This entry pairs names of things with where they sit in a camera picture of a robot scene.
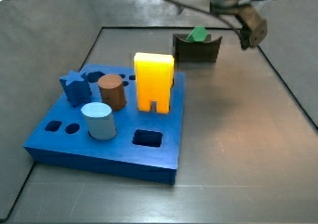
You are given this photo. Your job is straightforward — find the light blue cylinder block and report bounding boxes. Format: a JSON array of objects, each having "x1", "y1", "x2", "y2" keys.
[{"x1": 80, "y1": 102, "x2": 116, "y2": 140}]

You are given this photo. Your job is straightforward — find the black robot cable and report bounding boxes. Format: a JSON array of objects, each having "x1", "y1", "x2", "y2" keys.
[{"x1": 137, "y1": 0, "x2": 251, "y2": 51}]

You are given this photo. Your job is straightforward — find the blue shape sorter board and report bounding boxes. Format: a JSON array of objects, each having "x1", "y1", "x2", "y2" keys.
[{"x1": 24, "y1": 64, "x2": 185, "y2": 184}]

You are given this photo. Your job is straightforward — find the dark blue star block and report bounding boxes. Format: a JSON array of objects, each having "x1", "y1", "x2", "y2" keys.
[{"x1": 60, "y1": 71, "x2": 92, "y2": 107}]

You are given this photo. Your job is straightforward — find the black curved cradle block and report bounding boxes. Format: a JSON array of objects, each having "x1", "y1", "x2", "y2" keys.
[{"x1": 172, "y1": 33, "x2": 221, "y2": 63}]

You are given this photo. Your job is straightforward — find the green hexagon block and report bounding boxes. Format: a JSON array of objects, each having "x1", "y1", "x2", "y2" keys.
[{"x1": 185, "y1": 26, "x2": 207, "y2": 42}]

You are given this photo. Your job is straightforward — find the yellow notched block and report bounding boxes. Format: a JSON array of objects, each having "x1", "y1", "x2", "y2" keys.
[{"x1": 133, "y1": 52, "x2": 173, "y2": 113}]

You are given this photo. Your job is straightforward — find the brown cylinder block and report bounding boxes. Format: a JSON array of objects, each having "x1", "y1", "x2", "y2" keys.
[{"x1": 97, "y1": 73, "x2": 127, "y2": 112}]

